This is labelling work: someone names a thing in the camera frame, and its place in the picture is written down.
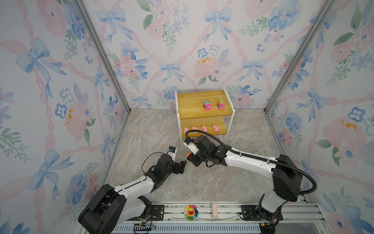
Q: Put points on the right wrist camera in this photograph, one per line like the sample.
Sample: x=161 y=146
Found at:
x=191 y=146

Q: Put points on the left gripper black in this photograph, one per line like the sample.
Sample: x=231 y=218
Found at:
x=182 y=165

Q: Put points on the pink toy truck blue top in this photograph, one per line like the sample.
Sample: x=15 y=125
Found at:
x=207 y=105

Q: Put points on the pink rectangular block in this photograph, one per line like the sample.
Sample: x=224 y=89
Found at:
x=214 y=211

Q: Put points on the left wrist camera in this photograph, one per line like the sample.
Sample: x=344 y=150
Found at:
x=172 y=152

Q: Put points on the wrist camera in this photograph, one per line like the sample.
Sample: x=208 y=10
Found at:
x=191 y=146
x=172 y=152

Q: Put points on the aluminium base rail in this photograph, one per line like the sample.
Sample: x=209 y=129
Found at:
x=233 y=218

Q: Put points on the pink toy truck green top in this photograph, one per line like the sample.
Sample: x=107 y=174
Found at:
x=221 y=104

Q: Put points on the wooden two-tier shelf white frame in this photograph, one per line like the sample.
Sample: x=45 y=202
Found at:
x=190 y=112

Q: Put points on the rainbow smiling flower toy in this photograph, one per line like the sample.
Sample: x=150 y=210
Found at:
x=191 y=212

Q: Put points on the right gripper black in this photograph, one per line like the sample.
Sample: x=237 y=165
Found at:
x=191 y=158

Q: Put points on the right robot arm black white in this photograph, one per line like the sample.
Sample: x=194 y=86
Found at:
x=281 y=171

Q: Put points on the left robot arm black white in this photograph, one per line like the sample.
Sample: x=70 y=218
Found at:
x=111 y=206

